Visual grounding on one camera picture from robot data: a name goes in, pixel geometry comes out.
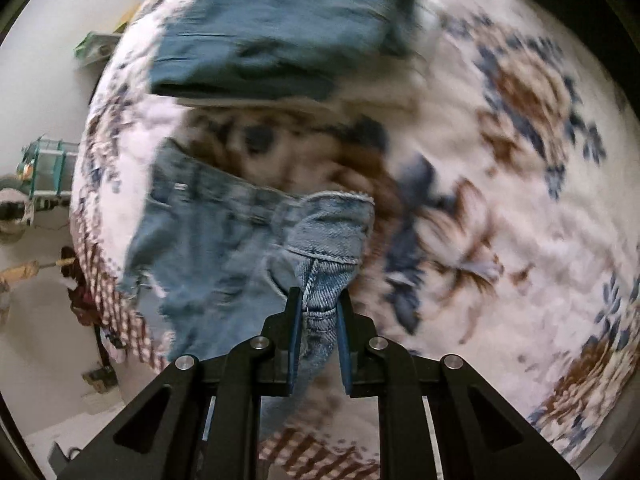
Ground dark red cloth on floor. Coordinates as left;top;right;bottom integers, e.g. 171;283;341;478
60;246;101;326

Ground green item on floor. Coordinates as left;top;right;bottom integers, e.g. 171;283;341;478
74;32;122;65

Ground folded dark blue jeans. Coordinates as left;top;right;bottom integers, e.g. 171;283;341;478
150;0;416;101

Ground light blue denim pants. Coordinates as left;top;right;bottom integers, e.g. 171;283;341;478
118;140;374;437

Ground teal wire rack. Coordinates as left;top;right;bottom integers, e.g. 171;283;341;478
16;136;79;200

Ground floral and checked blanket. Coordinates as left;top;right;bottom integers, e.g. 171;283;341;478
70;0;639;479

